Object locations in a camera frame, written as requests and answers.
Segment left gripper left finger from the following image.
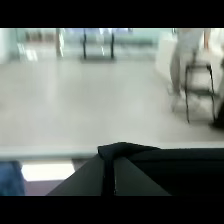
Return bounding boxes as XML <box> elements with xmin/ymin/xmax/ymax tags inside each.
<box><xmin>46</xmin><ymin>154</ymin><xmax>106</xmax><ymax>197</ymax></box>

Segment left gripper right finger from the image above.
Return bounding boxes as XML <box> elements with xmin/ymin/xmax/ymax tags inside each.
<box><xmin>114</xmin><ymin>156</ymin><xmax>172</xmax><ymax>197</ymax></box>

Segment black garment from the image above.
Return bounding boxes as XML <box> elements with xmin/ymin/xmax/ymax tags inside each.
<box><xmin>97</xmin><ymin>141</ymin><xmax>224</xmax><ymax>197</ymax></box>

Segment blue jeans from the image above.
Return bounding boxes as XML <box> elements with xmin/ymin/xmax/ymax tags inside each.
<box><xmin>0</xmin><ymin>160</ymin><xmax>27</xmax><ymax>197</ymax></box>

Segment black step stool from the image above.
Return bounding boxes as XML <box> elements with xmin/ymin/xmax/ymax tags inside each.
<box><xmin>184</xmin><ymin>59</ymin><xmax>217</xmax><ymax>125</ymax></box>

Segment person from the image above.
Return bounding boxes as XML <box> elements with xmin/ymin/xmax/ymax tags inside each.
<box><xmin>169</xmin><ymin>27</ymin><xmax>213</xmax><ymax>112</ymax></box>

